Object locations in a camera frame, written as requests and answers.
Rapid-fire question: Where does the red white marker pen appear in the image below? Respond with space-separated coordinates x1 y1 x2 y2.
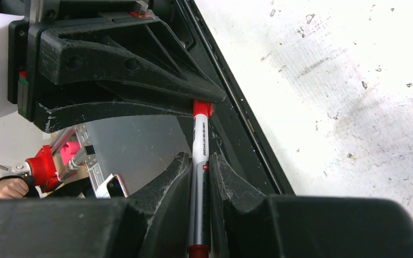
187 100 211 257

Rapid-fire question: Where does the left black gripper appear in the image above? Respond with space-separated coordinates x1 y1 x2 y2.
6 1 226 133

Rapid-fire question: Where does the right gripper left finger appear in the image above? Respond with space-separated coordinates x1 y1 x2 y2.
0 153 192 257

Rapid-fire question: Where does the yellow framed whiteboard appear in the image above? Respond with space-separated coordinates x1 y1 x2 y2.
88 1 293 195

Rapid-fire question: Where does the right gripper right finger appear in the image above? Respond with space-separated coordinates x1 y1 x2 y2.
210 154 413 257

